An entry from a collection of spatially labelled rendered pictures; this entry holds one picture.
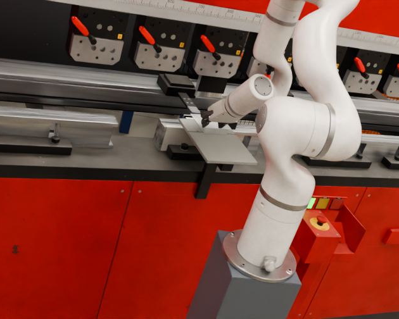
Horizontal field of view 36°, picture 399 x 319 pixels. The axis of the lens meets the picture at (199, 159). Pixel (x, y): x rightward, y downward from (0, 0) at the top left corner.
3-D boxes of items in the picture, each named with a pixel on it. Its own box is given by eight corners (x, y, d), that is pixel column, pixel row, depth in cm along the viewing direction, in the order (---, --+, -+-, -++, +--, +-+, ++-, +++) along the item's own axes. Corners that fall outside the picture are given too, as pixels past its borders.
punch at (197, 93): (195, 97, 207) (202, 71, 202) (193, 94, 208) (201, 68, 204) (221, 99, 211) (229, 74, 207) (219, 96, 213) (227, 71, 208)
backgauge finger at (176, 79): (178, 116, 213) (182, 103, 210) (156, 82, 233) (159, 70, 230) (209, 118, 218) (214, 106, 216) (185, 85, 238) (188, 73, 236)
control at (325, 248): (304, 263, 216) (322, 223, 207) (284, 234, 228) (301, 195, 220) (349, 262, 224) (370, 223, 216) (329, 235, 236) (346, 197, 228)
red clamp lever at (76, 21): (76, 17, 169) (98, 42, 175) (73, 12, 172) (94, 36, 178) (71, 21, 169) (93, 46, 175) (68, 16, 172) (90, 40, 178)
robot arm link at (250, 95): (252, 90, 194) (226, 88, 190) (275, 73, 183) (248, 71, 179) (256, 115, 192) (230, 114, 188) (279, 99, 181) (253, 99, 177)
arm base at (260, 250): (304, 286, 148) (334, 225, 139) (230, 278, 142) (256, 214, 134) (283, 236, 164) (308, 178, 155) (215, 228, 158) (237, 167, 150)
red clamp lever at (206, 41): (206, 36, 187) (221, 58, 193) (201, 31, 190) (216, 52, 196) (201, 40, 187) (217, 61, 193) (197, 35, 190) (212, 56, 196)
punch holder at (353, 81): (342, 91, 224) (360, 49, 216) (329, 80, 230) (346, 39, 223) (373, 94, 231) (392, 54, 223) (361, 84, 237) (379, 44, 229)
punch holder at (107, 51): (69, 60, 179) (79, 6, 172) (63, 48, 186) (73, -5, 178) (118, 66, 186) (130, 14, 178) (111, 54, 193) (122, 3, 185)
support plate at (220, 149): (206, 162, 188) (207, 160, 188) (178, 120, 208) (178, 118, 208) (256, 165, 196) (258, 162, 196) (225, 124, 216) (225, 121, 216)
